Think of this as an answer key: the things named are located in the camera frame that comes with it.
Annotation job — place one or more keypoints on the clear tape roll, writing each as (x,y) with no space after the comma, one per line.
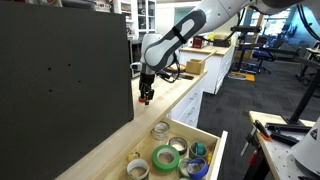
(160,135)

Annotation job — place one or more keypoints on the black stand pole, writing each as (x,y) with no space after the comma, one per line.
(301,96)

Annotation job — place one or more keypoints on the white drawer cabinet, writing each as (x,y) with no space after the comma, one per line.
(188,106)

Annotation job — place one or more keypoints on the wooden stick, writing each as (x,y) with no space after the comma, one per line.
(208,57)

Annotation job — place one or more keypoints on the thin green tape roll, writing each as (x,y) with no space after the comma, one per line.
(180,170)

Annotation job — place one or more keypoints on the dark gray tape roll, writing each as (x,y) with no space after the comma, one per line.
(171,144)

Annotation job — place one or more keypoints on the black panel board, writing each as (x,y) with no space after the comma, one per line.
(66,86)

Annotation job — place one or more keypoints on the teal tape roll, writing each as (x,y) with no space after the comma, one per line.
(191,151)
(199,148)

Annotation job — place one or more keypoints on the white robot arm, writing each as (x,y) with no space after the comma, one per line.
(186,30)

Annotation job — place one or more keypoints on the small yellow tape roll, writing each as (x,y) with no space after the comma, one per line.
(133,156)

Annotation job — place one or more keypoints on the white island cabinet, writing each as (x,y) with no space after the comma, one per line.
(216,70)

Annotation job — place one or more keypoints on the white cone shaped object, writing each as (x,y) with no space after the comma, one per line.
(308,150)

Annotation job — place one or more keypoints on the blue tape roll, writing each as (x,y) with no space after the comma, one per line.
(200,173)

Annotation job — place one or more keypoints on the short black bar tool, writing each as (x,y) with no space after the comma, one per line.
(283,138)

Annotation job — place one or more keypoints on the white shelf unit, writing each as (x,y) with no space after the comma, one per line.
(143,16)

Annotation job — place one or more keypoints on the long black bar tool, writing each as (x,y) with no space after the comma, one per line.
(286,127)

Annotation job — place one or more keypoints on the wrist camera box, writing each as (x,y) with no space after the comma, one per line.
(136,66)

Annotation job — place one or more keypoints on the red box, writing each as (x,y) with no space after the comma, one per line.
(197,42)

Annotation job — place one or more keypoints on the orange and black clamp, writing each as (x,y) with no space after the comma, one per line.
(261,130)

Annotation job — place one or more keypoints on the red tape roll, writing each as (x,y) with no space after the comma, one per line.
(142,99)

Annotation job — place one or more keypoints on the black marker pen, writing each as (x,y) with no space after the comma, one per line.
(186,77)

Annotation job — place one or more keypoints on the open wooden drawer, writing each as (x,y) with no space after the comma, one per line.
(186,130)

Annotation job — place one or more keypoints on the light gray duct tape roll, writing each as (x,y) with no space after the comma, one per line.
(130,171)

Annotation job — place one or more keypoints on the blue office chair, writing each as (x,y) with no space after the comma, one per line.
(263,55)

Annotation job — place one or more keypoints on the glue bottle with yellow cap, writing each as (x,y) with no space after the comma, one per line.
(209,157)

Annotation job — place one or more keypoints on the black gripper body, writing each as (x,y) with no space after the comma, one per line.
(146,80)

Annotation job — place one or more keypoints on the small wooden box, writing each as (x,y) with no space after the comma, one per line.
(195,66)

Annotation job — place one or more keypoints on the wide green tape roll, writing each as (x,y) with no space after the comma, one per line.
(156,160)

